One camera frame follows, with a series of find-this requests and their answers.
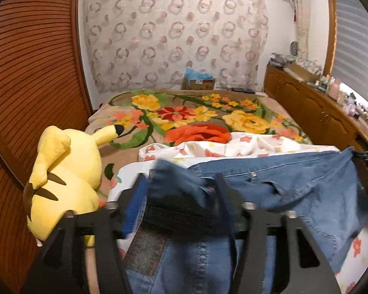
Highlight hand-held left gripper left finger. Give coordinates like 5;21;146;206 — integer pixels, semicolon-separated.
20;174;148;294

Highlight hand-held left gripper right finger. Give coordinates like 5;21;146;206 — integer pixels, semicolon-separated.
215;174;342;294

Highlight blue denim pants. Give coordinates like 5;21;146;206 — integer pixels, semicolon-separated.
123;147;368;294

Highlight white flower print sheet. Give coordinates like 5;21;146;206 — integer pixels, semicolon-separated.
107;132;368;294

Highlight wooden cabinet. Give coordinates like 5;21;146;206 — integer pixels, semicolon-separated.
263;64;368;163

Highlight yellow plush toy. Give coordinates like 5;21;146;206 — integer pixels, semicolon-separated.
23;125;125;247

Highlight pink container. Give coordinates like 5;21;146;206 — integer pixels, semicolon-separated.
327;78;343;100

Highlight floral blanket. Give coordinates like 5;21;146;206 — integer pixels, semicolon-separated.
86;89;314;198

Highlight flat cardboard box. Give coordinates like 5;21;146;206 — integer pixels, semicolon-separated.
284;63;321;83

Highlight grey window blind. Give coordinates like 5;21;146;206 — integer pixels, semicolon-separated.
327;0;368;112

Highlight blue plastic bag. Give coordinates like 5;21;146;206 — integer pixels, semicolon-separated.
184;67;213;82

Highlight pile of packets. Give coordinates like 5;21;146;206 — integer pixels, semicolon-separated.
269;52;295;68

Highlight lace window curtain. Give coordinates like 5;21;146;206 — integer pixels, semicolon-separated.
290;0;311;64

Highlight sheer ring pattern curtain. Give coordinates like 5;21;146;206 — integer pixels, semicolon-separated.
82;0;270;94

